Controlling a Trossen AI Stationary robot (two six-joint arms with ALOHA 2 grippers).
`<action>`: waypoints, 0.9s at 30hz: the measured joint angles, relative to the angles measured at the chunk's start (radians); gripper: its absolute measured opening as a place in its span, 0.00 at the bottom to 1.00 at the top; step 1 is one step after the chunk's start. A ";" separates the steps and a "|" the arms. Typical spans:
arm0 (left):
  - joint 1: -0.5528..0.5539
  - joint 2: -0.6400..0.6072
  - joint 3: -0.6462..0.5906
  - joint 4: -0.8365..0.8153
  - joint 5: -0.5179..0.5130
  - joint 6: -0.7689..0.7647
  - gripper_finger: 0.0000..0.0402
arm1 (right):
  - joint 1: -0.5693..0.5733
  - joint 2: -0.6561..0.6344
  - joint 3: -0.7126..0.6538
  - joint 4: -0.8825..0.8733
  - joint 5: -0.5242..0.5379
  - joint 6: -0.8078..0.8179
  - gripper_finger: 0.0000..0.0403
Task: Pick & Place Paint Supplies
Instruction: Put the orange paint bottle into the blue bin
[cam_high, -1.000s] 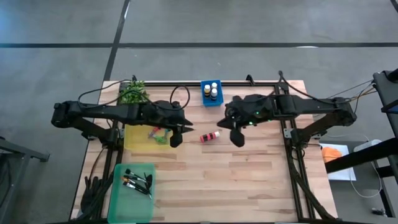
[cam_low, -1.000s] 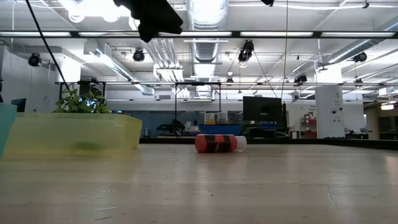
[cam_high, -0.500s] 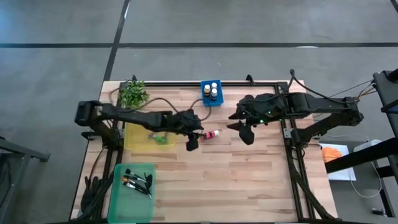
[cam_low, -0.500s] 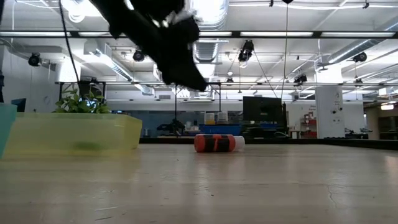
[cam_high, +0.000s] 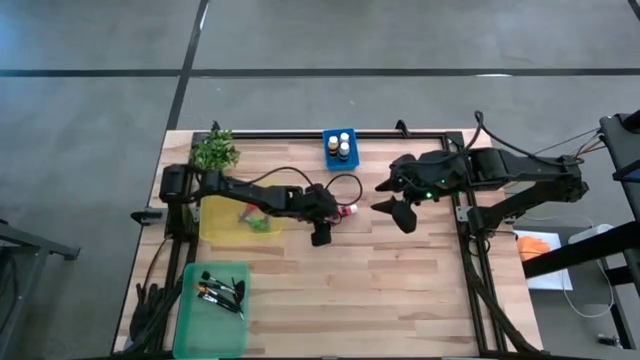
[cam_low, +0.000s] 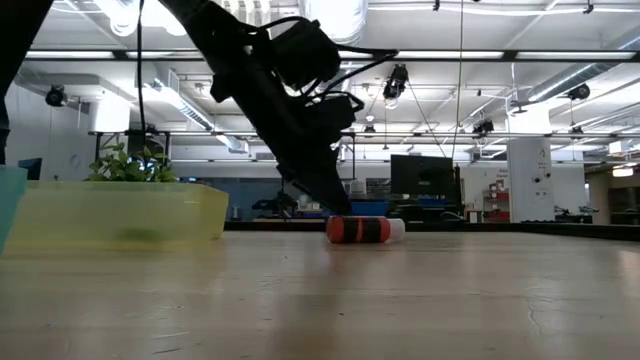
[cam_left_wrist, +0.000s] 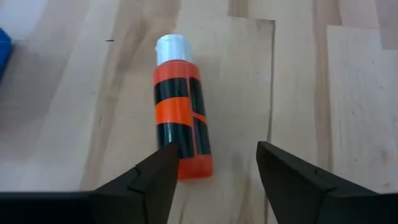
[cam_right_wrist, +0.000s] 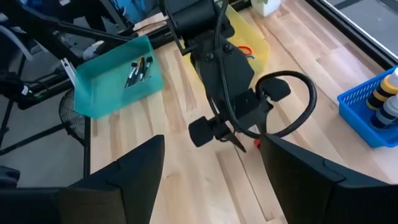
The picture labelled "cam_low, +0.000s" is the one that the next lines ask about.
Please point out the black computer monitor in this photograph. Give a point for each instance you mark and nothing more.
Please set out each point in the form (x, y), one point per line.
(422, 175)

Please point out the yellow translucent plastic bin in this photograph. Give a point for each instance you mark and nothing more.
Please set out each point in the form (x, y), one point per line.
(75, 215)

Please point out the green leafy plant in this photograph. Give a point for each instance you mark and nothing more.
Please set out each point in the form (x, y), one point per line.
(130, 172)

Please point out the black desk equipment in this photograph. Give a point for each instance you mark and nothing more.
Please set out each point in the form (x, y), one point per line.
(272, 205)

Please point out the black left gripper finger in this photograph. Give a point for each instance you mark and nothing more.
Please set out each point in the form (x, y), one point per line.
(320, 180)

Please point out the red capped bottle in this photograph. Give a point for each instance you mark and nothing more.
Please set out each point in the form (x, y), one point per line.
(367, 230)

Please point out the black aluminium table frame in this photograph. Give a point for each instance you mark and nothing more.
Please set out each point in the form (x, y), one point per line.
(500, 227)

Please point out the white square column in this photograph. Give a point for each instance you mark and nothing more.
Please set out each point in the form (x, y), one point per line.
(530, 180)

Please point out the silver round air duct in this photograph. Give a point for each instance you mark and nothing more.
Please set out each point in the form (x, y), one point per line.
(350, 20)

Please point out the red tool cart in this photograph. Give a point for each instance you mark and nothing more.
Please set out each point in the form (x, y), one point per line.
(501, 205)

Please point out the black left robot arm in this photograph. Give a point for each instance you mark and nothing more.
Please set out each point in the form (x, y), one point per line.
(20, 50)

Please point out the small dark monitor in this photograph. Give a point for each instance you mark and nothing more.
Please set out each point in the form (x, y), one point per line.
(31, 169)

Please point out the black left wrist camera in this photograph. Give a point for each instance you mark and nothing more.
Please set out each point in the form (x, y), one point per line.
(335, 114)

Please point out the glowing wall lamp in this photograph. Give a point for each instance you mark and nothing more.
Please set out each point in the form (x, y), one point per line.
(622, 171)

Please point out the green translucent plastic bin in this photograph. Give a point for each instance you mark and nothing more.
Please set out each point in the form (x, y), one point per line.
(10, 210)

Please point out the black metal rig frame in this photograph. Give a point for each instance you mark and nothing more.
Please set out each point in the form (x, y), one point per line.
(150, 134)

